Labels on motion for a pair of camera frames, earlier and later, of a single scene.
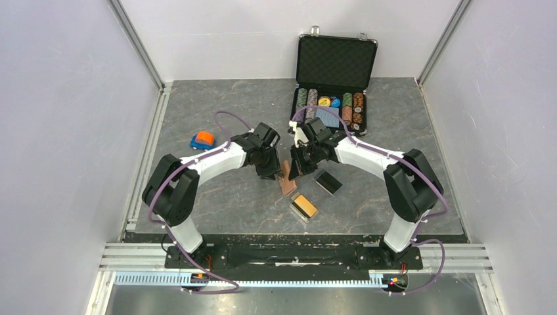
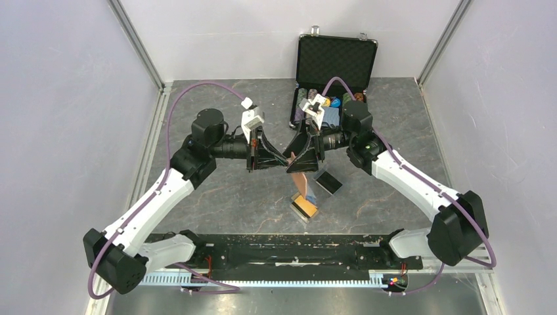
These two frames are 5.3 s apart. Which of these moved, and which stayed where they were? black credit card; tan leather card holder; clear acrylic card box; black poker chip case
Moved: tan leather card holder
Stayed: black credit card; clear acrylic card box; black poker chip case
